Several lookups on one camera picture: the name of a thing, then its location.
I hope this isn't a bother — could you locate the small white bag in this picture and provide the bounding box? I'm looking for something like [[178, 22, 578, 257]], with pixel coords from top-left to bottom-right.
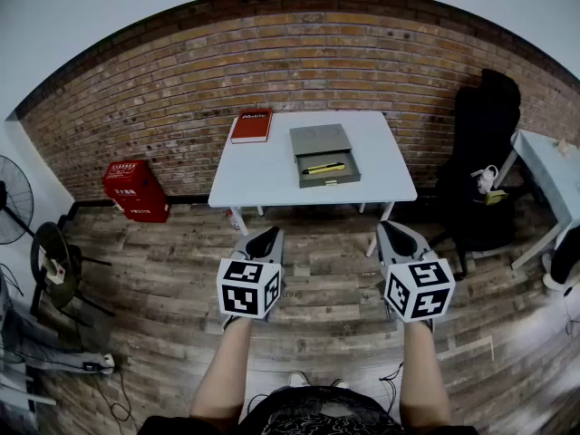
[[470, 164, 500, 195]]

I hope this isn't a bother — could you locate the white square table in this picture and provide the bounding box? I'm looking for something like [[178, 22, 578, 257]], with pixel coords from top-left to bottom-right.
[[207, 110, 419, 258]]

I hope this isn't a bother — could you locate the black office chair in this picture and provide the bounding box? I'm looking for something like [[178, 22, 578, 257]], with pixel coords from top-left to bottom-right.
[[428, 68, 522, 280]]

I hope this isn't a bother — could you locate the grey folded stand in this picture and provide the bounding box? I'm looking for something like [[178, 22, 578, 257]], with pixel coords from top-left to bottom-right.
[[0, 267, 108, 425]]

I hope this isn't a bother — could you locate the red hardcover book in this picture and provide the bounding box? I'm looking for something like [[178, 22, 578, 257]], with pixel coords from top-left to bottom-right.
[[229, 108, 275, 145]]

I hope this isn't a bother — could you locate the white side table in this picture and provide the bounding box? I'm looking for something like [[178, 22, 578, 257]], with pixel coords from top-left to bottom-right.
[[493, 128, 580, 271]]

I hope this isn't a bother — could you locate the black standing fan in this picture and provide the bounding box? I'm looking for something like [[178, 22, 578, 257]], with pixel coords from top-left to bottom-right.
[[0, 154, 37, 247]]

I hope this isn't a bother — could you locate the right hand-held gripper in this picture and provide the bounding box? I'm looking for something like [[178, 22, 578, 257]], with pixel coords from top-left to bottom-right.
[[377, 220, 456, 334]]

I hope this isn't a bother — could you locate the person's right forearm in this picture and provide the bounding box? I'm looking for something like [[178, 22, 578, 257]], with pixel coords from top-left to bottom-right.
[[398, 319, 452, 428]]

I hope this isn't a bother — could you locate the grey metal drawer box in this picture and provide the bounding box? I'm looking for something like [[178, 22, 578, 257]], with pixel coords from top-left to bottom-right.
[[288, 123, 363, 189]]

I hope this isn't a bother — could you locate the person's black patterned shirt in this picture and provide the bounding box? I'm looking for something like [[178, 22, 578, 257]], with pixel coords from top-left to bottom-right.
[[135, 385, 479, 435]]

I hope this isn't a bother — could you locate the yellow utility knife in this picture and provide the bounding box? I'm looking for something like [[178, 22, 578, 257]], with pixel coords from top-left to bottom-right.
[[302, 162, 346, 176]]

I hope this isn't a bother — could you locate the thin black floor cable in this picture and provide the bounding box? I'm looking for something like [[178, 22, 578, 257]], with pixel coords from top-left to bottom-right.
[[90, 369, 137, 425]]

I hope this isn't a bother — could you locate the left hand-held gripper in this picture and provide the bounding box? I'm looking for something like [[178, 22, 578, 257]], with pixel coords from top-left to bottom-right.
[[216, 226, 285, 330]]

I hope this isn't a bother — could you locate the red cardboard box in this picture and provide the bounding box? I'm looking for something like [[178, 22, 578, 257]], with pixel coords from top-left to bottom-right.
[[101, 159, 171, 224]]

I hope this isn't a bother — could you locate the white power strip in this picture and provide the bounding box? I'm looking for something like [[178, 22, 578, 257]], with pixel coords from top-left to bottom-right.
[[81, 353, 116, 375]]

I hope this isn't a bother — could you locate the black floor cable with plug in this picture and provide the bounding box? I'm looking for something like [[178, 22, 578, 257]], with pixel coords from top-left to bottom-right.
[[379, 361, 405, 414]]

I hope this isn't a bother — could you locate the person's left forearm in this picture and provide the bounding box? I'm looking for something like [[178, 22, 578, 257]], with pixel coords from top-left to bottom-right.
[[188, 317, 253, 425]]

